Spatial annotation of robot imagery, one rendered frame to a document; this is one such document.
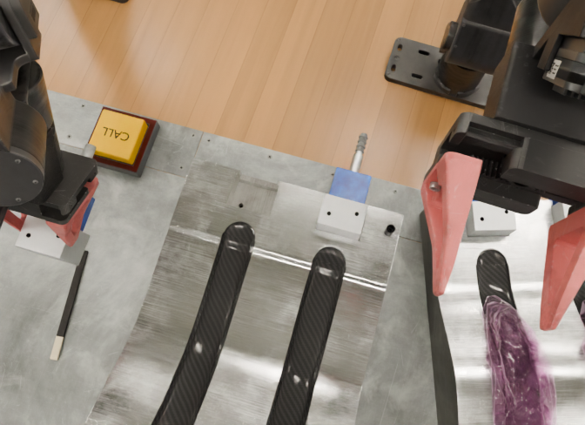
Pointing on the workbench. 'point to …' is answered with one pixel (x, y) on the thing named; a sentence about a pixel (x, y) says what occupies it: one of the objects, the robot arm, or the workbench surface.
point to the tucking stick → (68, 308)
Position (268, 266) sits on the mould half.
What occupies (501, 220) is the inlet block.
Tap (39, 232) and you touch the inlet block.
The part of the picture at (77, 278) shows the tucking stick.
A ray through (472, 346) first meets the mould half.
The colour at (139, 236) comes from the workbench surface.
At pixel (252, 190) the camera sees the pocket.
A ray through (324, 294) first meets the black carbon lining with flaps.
